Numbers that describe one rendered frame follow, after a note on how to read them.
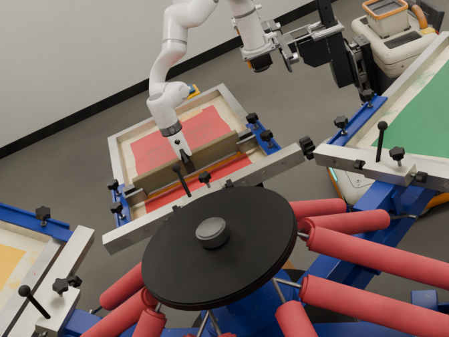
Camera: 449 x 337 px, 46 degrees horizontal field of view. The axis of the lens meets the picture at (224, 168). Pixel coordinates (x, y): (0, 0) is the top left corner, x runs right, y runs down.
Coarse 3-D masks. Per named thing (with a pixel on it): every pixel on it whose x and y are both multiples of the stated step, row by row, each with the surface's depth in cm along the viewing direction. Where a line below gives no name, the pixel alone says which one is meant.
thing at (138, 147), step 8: (144, 136) 233; (152, 136) 230; (160, 136) 227; (136, 144) 230; (144, 144) 227; (152, 144) 224; (136, 152) 223; (144, 152) 221; (136, 160) 217; (144, 160) 215; (136, 168) 212; (144, 168) 209; (192, 184) 187; (168, 192) 189; (176, 192) 187; (184, 192) 185; (152, 200) 188; (160, 200) 186; (168, 200) 184; (152, 208) 184
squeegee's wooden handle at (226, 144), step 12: (228, 132) 186; (204, 144) 185; (216, 144) 184; (228, 144) 185; (192, 156) 184; (204, 156) 185; (216, 156) 186; (156, 168) 183; (168, 168) 183; (132, 180) 183; (144, 180) 183; (156, 180) 184; (168, 180) 185
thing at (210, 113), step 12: (204, 108) 234; (180, 120) 233; (192, 120) 229; (204, 120) 224; (216, 120) 220; (216, 132) 212; (240, 156) 190; (216, 168) 189; (228, 168) 187; (240, 168) 184
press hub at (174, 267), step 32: (224, 192) 110; (256, 192) 106; (192, 224) 105; (224, 224) 97; (256, 224) 98; (288, 224) 94; (160, 256) 100; (192, 256) 97; (224, 256) 94; (256, 256) 91; (288, 256) 90; (160, 288) 93; (192, 288) 90; (224, 288) 87; (256, 288) 87; (288, 288) 105; (224, 320) 104; (256, 320) 102; (320, 320) 113; (352, 320) 110
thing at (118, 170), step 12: (204, 96) 237; (216, 96) 239; (228, 96) 227; (180, 108) 237; (192, 108) 239; (240, 108) 213; (144, 120) 239; (240, 120) 208; (120, 132) 237; (132, 132) 236; (120, 156) 222; (120, 168) 209; (120, 180) 201; (132, 216) 182
